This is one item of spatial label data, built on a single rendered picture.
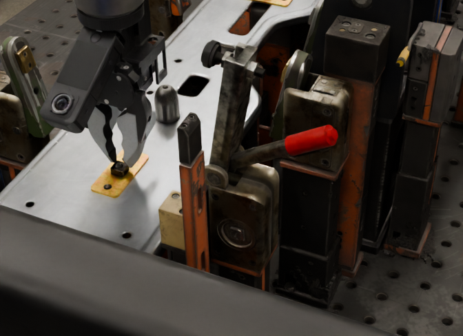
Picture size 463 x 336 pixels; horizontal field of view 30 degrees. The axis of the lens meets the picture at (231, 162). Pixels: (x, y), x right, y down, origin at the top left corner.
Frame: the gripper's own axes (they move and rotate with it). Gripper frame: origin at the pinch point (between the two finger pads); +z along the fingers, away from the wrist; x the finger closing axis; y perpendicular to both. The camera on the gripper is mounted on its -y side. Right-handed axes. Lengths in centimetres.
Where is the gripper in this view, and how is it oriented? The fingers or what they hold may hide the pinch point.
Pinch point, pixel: (118, 158)
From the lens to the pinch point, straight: 104.5
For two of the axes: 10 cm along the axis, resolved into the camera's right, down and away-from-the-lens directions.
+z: 0.1, 7.7, 6.4
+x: -9.1, -2.5, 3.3
